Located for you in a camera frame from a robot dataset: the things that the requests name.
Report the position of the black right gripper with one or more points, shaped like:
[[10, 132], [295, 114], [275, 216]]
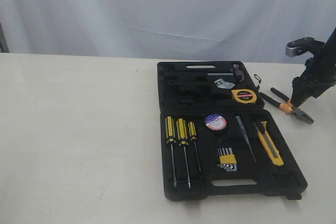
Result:
[[318, 76]]

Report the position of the yellow tape measure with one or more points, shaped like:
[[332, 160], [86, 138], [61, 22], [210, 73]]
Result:
[[247, 96]]

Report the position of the yellow utility knife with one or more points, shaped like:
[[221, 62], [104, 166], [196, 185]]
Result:
[[268, 144]]

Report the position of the black PVC insulating tape roll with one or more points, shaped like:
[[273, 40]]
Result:
[[215, 122]]

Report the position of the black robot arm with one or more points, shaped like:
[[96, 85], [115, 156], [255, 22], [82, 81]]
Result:
[[332, 43]]

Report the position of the black plastic tool case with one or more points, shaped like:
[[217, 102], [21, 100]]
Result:
[[195, 103]]

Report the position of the black orange combination pliers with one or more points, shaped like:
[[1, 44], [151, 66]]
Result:
[[286, 106]]

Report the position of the clear voltage tester pen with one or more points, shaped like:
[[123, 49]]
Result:
[[244, 134]]

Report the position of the hex key set yellow holder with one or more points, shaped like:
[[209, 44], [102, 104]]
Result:
[[227, 159]]

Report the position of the white fabric backdrop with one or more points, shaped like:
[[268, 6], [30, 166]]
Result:
[[245, 30]]

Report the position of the small yellow black screwdriver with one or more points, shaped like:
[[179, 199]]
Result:
[[193, 138]]

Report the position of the middle yellow black screwdriver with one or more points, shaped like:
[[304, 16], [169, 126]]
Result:
[[183, 142]]

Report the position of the large yellow black screwdriver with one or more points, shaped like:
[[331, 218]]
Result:
[[170, 139]]

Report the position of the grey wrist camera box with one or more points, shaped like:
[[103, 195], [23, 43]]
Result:
[[303, 45]]

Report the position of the claw hammer black handle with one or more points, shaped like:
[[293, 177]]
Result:
[[235, 72]]

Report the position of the adjustable wrench black handle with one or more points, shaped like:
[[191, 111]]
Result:
[[219, 83]]

